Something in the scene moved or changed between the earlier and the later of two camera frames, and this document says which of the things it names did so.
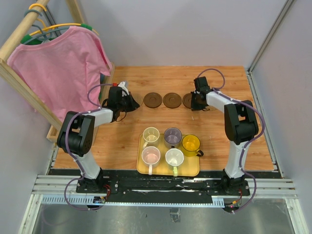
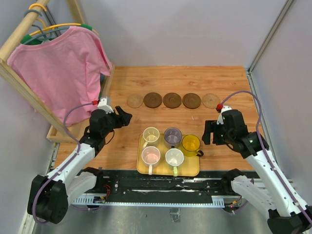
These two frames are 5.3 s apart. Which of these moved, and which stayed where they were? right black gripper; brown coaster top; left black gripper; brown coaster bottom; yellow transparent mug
Moved: right black gripper; left black gripper
Stayed: brown coaster bottom; brown coaster top; yellow transparent mug
